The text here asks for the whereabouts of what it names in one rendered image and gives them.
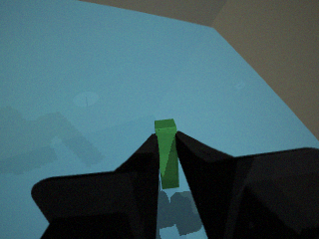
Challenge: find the green rectangular post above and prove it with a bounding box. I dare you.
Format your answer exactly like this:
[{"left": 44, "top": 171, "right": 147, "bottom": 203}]
[{"left": 155, "top": 119, "right": 179, "bottom": 189}]

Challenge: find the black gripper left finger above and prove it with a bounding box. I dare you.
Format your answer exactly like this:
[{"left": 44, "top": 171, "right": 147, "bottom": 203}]
[{"left": 31, "top": 133, "right": 160, "bottom": 239}]

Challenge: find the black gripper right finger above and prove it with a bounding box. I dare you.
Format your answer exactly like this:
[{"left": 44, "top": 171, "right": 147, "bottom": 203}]
[{"left": 175, "top": 131, "right": 319, "bottom": 239}]

